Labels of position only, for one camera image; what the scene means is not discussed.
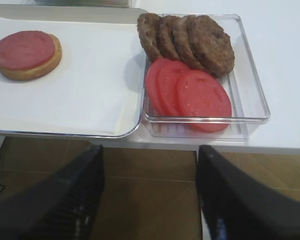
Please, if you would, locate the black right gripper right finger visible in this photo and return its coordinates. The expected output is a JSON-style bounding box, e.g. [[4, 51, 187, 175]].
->
[[197, 145, 300, 240]]

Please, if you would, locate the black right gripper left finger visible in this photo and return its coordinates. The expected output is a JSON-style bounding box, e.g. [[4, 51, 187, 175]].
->
[[0, 145, 105, 240]]

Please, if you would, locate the brown burger patty front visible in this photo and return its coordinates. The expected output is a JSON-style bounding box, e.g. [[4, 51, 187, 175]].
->
[[187, 15, 235, 78]]

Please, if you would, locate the brown burger patty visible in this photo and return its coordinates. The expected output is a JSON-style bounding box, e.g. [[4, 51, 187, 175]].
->
[[172, 15, 206, 72], [187, 15, 235, 78], [156, 15, 181, 61], [137, 13, 163, 63]]

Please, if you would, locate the clear plastic container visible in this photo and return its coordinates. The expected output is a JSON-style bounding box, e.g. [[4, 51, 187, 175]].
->
[[143, 14, 271, 142]]

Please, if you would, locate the tomato slice front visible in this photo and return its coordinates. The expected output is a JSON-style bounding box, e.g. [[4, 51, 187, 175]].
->
[[175, 70, 232, 118]]

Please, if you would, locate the tomato slice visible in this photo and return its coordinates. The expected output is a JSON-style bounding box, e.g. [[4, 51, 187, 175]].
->
[[145, 58, 171, 116], [156, 60, 191, 117], [175, 70, 232, 118]]

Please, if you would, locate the white serving tray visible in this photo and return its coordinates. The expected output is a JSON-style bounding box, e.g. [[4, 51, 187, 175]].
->
[[0, 4, 150, 139]]

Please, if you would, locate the tomato slice left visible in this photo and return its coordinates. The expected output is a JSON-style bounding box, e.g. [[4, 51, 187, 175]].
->
[[145, 58, 171, 116]]

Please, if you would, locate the bottom bun half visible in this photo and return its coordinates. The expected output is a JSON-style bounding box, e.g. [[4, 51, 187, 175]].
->
[[0, 34, 62, 81]]

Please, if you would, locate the tomato slice middle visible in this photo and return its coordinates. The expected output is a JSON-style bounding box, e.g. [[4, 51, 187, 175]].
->
[[156, 60, 191, 117]]

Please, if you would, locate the pink ham slice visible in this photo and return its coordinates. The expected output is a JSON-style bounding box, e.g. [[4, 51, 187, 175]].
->
[[0, 30, 55, 70]]

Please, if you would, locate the brown burger patty leftmost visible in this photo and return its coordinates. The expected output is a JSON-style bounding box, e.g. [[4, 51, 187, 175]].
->
[[137, 13, 163, 63]]

